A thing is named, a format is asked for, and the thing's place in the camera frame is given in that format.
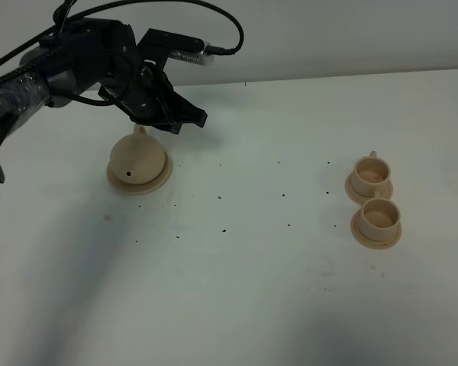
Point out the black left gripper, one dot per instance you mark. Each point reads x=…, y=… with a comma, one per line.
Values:
x=147, y=99

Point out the beige teapot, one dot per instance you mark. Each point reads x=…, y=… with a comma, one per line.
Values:
x=137, y=161

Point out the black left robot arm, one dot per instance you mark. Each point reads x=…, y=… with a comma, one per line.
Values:
x=98, y=62

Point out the far beige teacup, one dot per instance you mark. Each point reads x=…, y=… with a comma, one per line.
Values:
x=370, y=171

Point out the beige teacup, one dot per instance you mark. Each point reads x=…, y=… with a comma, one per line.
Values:
x=370, y=171
x=380, y=212

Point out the far beige cup saucer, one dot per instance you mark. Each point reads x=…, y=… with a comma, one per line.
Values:
x=360, y=197

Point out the beige cup saucer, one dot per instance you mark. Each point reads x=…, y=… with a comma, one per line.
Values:
x=374, y=237
x=360, y=197

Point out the near beige teacup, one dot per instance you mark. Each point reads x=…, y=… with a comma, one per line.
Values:
x=380, y=212

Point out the near beige cup saucer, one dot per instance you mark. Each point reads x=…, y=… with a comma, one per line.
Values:
x=374, y=237

